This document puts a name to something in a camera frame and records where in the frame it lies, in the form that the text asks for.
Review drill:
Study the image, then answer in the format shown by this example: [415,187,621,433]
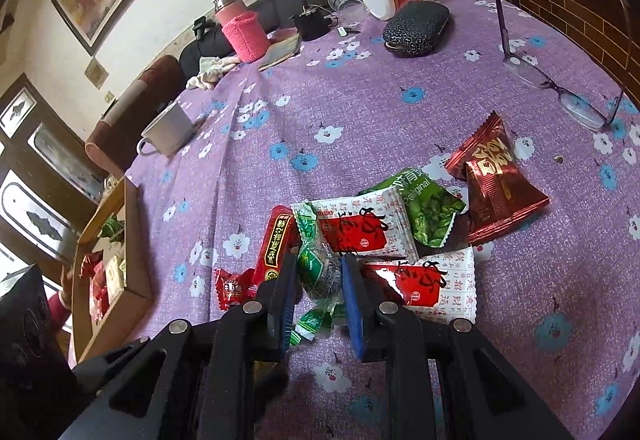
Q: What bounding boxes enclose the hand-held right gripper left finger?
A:
[57,252,303,440]

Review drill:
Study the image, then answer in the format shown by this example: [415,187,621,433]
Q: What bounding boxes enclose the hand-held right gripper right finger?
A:
[340,254,576,440]

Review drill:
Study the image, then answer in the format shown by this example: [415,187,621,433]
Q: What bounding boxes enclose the green candy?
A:
[291,201,348,346]

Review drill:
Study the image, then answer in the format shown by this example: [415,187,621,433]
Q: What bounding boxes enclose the small red candy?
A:
[214,268,261,311]

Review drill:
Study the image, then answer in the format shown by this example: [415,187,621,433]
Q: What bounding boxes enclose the long red snack packet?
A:
[250,206,301,288]

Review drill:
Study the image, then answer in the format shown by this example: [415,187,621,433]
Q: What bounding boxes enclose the white red snack packet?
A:
[310,187,421,265]
[357,246,477,325]

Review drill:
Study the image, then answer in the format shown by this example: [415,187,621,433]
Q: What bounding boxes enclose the pile of mixed snack packets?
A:
[77,212,128,323]

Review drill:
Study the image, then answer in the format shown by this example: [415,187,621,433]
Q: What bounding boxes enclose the green pea snack packet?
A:
[357,167,468,248]

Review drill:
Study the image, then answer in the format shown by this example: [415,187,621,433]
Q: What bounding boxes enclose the cardboard box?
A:
[70,176,153,363]

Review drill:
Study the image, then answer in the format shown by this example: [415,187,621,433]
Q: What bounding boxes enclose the dark red foil packet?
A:
[444,111,518,181]
[464,159,551,245]

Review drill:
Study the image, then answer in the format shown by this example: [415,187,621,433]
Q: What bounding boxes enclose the person's left forearm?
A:
[47,265,77,333]

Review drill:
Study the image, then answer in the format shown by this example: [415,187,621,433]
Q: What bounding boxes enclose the wooden door glass panels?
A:
[0,72,108,281]

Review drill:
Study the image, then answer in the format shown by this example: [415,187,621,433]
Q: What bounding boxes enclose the white ceramic mug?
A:
[136,100,196,157]

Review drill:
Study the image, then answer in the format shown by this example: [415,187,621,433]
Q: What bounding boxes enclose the white crumpled rag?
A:
[186,54,241,91]

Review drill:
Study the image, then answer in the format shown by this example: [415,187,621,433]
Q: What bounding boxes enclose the brown upholstered chair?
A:
[84,54,187,181]

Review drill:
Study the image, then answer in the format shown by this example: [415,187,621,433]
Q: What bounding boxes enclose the brown cloth pouch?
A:
[257,32,303,72]

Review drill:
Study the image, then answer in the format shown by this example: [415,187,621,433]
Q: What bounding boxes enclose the pink thermos knitted sleeve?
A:
[212,0,268,64]

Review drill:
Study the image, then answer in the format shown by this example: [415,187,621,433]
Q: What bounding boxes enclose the black small container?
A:
[291,2,336,42]

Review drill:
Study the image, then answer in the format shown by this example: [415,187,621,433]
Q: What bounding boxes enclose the black patterned glasses case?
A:
[382,0,451,58]

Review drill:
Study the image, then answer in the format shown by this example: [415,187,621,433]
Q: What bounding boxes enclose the black sofa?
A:
[177,0,466,78]

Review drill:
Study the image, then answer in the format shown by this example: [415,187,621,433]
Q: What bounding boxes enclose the beige wall plaque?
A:
[85,60,110,88]

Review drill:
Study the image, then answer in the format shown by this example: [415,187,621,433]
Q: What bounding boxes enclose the purple frame eyeglasses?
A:
[482,0,636,133]

